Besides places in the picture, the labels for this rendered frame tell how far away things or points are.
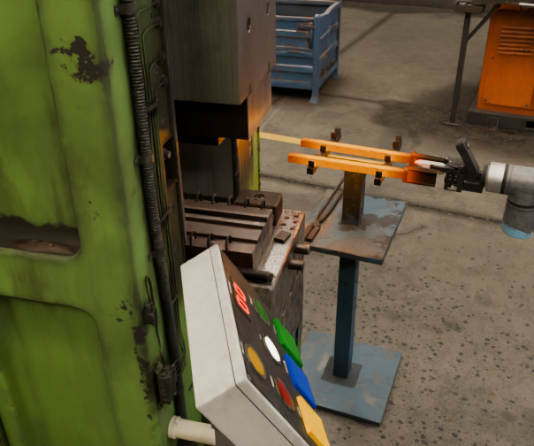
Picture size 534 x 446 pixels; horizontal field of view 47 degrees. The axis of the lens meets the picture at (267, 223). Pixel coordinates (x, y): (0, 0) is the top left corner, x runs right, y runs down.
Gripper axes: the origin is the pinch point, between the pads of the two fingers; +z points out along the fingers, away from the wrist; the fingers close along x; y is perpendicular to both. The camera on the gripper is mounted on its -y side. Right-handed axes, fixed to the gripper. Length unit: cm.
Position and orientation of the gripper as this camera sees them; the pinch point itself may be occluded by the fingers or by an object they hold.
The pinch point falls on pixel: (420, 159)
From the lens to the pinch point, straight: 196.0
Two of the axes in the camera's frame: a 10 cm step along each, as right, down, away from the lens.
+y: 0.1, 8.6, 5.1
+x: 4.0, -4.7, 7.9
